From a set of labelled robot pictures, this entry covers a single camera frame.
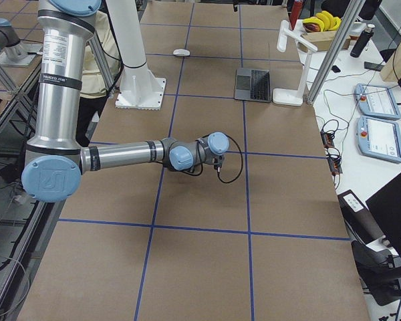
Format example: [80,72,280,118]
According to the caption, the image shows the grey laptop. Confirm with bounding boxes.
[234,68,271,103]

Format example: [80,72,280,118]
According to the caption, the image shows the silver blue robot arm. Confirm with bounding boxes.
[0,18,43,67]
[21,1,229,203]

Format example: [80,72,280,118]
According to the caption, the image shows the white desk lamp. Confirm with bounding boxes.
[272,20,317,106]

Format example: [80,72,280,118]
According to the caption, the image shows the white computer mouse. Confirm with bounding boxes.
[172,49,190,57]

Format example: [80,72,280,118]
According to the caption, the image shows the person in cream sweater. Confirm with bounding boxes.
[76,11,120,147]

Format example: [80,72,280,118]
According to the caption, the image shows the orange black usb hub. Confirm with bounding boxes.
[320,131,335,148]

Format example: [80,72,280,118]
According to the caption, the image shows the white remote control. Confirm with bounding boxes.
[343,193,364,213]

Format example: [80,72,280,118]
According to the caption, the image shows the brown cardboard box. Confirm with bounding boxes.
[298,31,351,52]

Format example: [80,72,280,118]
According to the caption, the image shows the lower blue teach pendant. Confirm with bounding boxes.
[356,116,401,163]

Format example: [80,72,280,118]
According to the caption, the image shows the blue teach pendant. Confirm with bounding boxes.
[356,116,401,163]
[354,83,401,120]

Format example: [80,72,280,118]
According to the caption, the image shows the red cylinder can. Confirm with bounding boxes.
[289,0,303,29]

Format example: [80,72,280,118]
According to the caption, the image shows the upper blue teach pendant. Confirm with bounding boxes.
[354,83,401,120]

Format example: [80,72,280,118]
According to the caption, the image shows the yellow bananas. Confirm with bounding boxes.
[302,11,342,31]

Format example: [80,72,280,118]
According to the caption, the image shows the black smartphone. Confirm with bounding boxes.
[364,62,384,72]

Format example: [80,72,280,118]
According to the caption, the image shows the black monitor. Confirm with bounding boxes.
[366,173,401,257]

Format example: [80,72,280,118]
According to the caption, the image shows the black water bottle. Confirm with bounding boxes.
[350,23,375,58]

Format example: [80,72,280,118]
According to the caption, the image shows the black office chair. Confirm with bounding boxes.
[338,189,401,306]

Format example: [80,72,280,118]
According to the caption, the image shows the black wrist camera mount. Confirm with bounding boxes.
[213,155,224,171]

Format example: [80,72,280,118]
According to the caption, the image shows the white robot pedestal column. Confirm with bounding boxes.
[106,0,166,110]

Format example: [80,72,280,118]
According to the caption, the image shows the aluminium frame post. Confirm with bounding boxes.
[306,0,365,105]

